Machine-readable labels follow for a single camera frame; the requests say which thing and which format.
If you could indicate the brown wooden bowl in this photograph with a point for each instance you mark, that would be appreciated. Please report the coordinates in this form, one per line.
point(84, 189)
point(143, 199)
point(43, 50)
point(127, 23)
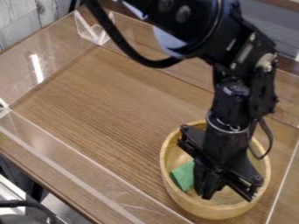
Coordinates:
point(226, 205)

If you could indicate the green rectangular block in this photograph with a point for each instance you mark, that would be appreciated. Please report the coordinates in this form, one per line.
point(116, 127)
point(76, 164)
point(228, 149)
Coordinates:
point(182, 176)

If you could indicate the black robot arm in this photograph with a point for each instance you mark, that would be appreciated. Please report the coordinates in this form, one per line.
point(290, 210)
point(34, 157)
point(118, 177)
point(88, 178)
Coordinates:
point(207, 29)

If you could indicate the clear acrylic tray enclosure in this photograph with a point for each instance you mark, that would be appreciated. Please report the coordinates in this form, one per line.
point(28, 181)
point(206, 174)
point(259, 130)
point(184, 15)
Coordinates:
point(88, 116)

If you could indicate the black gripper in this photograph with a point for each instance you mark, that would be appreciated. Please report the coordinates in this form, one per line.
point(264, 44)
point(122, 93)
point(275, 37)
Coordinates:
point(219, 151)

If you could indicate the black metal table frame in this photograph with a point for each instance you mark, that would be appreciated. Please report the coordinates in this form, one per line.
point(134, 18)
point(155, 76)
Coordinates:
point(26, 201)

